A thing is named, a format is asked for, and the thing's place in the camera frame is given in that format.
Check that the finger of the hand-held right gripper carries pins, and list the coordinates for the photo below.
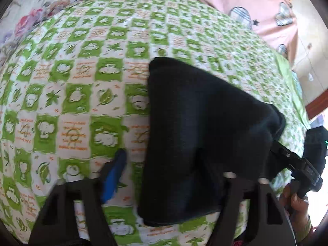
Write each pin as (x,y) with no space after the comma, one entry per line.
(285,155)

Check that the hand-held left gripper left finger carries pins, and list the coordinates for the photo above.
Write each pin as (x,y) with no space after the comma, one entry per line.
(112,179)

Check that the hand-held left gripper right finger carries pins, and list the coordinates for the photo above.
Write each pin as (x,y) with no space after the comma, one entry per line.
(232,193)

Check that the black pants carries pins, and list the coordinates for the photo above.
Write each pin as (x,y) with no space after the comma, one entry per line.
(205,133)

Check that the person's right hand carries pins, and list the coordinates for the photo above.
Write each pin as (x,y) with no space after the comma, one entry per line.
(297,207)

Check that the brown wooden furniture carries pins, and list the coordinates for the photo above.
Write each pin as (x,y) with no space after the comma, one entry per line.
(319,106)

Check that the plain green cloth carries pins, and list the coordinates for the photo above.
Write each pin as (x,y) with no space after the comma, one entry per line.
(294,87)

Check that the green patterned bed sheet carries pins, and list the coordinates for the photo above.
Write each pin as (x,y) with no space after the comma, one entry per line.
(76,82)

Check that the floral ruffled cloth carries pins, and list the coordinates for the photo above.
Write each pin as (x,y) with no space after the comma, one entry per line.
(33,10)

